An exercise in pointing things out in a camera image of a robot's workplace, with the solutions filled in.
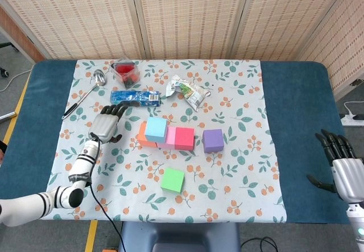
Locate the grey metal bar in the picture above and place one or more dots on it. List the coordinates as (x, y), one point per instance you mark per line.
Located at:
(8, 116)

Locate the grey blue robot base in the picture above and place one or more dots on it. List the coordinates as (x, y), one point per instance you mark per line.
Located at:
(176, 235)

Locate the pink foam cube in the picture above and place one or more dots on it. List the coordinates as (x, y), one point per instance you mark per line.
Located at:
(171, 135)

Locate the blue cookie package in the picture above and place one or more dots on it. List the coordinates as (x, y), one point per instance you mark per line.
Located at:
(142, 98)

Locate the person in dark clothes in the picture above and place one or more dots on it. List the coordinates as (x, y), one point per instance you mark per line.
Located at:
(1, 151)

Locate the small orange object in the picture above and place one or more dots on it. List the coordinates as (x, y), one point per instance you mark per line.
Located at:
(109, 250)

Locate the red foam cube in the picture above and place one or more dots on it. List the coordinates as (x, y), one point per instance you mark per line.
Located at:
(184, 138)

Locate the light blue foam cube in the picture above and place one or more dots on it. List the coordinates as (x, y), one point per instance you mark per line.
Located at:
(156, 128)

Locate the orange foam cube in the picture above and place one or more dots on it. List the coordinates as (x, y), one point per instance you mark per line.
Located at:
(143, 138)

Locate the floral print tablecloth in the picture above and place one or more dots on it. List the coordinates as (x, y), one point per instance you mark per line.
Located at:
(244, 92)

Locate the black office chair base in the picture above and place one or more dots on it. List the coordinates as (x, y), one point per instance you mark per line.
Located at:
(3, 72)

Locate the brass screen hinge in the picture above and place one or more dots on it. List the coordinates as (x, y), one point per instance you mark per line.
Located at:
(357, 82)

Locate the teal table cover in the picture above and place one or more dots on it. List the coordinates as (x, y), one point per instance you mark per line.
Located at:
(298, 121)

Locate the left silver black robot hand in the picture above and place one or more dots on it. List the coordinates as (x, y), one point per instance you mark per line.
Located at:
(103, 127)

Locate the white power strip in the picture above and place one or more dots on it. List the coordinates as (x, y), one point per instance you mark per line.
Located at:
(348, 121)

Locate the bamboo folding screen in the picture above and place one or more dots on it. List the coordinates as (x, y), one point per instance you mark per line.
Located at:
(185, 16)

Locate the green foam cube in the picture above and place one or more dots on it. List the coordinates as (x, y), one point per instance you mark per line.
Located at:
(172, 180)

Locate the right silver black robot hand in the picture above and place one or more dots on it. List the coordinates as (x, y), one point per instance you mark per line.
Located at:
(348, 178)

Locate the purple foam cube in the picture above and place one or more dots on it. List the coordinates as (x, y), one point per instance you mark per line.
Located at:
(212, 140)

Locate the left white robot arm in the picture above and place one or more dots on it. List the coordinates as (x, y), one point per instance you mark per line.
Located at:
(85, 161)

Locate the clear box with red items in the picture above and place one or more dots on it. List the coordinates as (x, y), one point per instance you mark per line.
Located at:
(126, 74)

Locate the crumpled silver snack bag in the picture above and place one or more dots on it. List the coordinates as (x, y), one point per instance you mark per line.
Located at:
(190, 92)

